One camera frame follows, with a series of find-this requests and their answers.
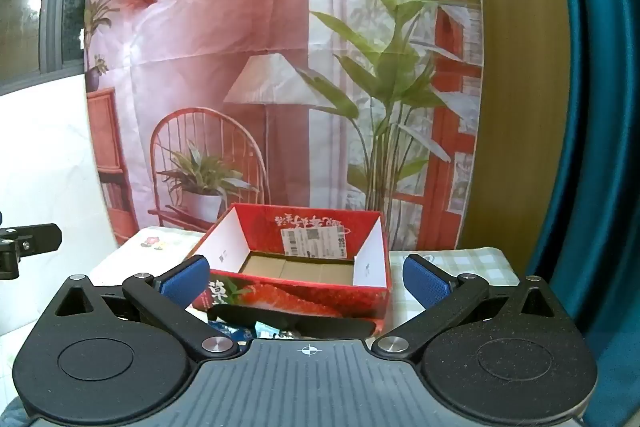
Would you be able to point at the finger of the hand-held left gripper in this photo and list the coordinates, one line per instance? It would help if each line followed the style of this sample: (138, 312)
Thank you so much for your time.
(40, 238)

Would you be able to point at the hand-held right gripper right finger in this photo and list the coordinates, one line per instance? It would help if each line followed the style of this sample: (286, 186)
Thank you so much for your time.
(425, 282)

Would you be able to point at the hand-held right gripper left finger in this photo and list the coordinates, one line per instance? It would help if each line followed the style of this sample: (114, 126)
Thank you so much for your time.
(186, 279)

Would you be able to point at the bread packet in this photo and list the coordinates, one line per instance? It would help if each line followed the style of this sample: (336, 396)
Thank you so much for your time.
(267, 331)

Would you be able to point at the black foam pad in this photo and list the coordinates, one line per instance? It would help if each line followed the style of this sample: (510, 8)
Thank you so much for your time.
(320, 328)

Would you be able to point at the red strawberry cardboard box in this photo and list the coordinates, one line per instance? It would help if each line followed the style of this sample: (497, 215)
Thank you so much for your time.
(300, 294)

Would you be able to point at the green checked tablecloth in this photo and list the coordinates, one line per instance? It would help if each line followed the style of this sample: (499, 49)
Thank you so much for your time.
(475, 267)

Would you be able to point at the teal curtain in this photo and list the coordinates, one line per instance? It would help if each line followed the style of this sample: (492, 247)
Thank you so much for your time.
(600, 132)

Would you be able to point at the printed wall cloth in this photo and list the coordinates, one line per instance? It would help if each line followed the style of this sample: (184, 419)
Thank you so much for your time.
(280, 57)

